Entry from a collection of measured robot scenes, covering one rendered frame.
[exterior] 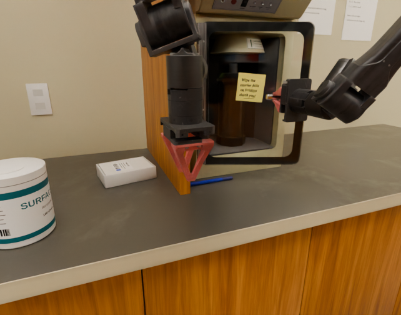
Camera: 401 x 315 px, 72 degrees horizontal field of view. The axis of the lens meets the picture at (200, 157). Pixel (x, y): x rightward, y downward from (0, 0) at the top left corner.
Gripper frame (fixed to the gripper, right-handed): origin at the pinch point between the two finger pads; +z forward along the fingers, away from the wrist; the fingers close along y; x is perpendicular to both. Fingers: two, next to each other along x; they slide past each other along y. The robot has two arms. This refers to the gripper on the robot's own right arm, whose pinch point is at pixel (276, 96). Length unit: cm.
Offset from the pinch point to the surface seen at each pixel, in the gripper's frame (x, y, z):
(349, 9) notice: -78, 35, 56
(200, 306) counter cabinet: 27, -47, -15
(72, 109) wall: 55, -8, 54
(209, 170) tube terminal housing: 14.3, -23.6, 12.0
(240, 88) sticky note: 7.2, 1.9, 6.8
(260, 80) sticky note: 2.2, 4.1, 5.1
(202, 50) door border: 17.4, 11.9, 10.3
